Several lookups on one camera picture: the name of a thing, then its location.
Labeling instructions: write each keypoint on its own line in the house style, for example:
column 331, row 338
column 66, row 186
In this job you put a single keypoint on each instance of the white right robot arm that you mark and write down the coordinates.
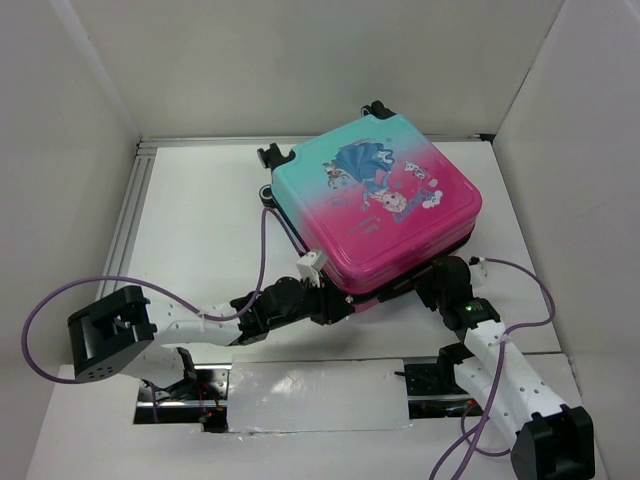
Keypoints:
column 546, row 437

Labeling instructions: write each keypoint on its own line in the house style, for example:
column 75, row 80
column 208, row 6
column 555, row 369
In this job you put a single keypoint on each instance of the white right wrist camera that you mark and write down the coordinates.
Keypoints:
column 478, row 271

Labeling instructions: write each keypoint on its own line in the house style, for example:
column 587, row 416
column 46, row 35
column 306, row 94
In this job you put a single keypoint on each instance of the pink hard-shell suitcase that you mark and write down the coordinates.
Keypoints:
column 377, row 198

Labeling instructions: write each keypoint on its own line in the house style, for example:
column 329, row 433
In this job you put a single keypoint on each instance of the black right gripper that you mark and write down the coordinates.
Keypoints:
column 429, row 288

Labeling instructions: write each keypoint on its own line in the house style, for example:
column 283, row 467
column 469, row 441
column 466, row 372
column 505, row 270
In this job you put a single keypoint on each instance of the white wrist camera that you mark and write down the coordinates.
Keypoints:
column 310, row 266
column 478, row 271

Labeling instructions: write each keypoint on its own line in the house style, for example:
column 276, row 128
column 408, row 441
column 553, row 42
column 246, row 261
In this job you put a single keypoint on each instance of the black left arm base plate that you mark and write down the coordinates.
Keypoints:
column 202, row 402

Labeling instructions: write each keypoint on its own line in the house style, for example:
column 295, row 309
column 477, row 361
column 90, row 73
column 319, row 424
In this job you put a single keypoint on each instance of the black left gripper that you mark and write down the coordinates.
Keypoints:
column 331, row 306

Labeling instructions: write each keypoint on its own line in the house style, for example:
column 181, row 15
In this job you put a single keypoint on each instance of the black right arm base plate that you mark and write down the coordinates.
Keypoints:
column 431, row 389

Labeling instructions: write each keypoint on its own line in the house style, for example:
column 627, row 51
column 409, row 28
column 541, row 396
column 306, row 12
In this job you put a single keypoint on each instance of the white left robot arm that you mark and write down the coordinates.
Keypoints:
column 126, row 333

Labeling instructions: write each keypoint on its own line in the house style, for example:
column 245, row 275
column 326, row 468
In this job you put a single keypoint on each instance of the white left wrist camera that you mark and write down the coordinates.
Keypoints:
column 310, row 266

